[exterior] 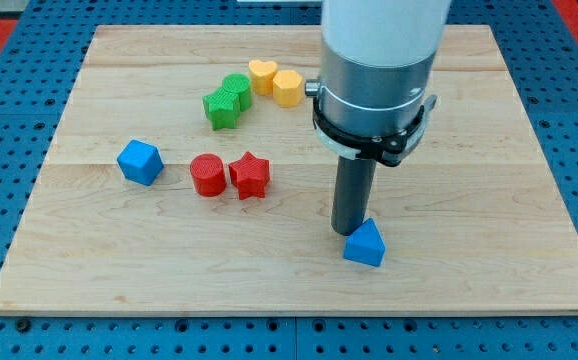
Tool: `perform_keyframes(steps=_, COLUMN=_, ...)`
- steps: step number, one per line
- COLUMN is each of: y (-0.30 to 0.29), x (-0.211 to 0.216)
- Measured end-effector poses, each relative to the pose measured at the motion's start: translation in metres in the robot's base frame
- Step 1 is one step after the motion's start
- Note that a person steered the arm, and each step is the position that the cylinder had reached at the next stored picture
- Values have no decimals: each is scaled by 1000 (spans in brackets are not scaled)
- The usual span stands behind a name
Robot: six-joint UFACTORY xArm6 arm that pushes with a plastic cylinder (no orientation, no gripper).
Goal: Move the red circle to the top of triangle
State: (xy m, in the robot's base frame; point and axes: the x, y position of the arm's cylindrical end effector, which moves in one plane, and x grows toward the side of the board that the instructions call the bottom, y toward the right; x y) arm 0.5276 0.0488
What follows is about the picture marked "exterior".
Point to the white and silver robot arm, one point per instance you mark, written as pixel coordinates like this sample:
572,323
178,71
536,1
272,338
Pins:
376,56

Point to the blue triangle block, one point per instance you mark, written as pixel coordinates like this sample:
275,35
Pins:
365,245

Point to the red star block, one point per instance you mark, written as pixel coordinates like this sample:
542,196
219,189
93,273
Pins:
250,175

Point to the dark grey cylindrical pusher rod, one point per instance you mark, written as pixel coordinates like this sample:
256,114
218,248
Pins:
353,184

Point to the red cylinder block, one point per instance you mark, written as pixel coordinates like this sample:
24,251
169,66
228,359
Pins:
207,171

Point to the yellow hexagon block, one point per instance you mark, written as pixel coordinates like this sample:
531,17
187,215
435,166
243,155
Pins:
288,88

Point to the green star block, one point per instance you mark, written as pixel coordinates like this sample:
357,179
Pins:
222,109

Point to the light wooden board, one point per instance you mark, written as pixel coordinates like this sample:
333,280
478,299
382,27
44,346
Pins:
472,220

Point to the green cylinder block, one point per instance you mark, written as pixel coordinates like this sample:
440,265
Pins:
240,85

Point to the yellow heart block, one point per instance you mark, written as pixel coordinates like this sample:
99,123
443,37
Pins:
262,74

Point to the blue cube block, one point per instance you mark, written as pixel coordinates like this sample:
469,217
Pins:
140,162

